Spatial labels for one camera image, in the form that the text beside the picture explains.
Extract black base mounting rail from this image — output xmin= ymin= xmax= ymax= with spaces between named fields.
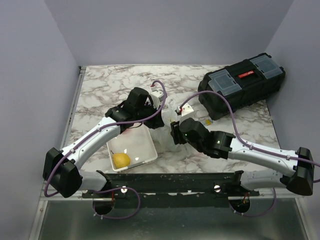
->
xmin=82 ymin=170 xmax=259 ymax=209

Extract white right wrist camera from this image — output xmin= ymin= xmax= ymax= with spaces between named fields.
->
xmin=179 ymin=103 xmax=195 ymax=122

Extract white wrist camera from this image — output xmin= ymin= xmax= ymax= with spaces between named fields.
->
xmin=179 ymin=103 xmax=195 ymax=122
xmin=147 ymin=86 xmax=165 ymax=110

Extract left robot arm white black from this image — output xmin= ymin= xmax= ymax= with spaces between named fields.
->
xmin=42 ymin=87 xmax=167 ymax=198

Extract hex key set yellow holder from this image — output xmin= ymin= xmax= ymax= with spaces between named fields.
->
xmin=203 ymin=118 xmax=213 ymax=126

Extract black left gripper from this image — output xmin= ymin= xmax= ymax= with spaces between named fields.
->
xmin=135 ymin=102 xmax=165 ymax=130

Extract white perforated plastic tray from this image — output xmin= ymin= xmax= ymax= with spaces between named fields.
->
xmin=106 ymin=123 xmax=158 ymax=172

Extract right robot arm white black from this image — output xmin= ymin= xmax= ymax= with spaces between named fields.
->
xmin=170 ymin=118 xmax=315 ymax=196

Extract aluminium extrusion frame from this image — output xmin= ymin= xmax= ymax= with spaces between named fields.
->
xmin=27 ymin=66 xmax=87 ymax=240

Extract white plastic bag lemon print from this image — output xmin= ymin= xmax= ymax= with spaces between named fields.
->
xmin=149 ymin=99 xmax=195 ymax=152

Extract black toolbox clear lids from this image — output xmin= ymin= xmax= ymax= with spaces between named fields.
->
xmin=197 ymin=52 xmax=286 ymax=112

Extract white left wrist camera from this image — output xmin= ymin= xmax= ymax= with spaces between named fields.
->
xmin=147 ymin=86 xmax=165 ymax=110

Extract yellow fake pear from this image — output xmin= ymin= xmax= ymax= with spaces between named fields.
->
xmin=111 ymin=151 xmax=131 ymax=169

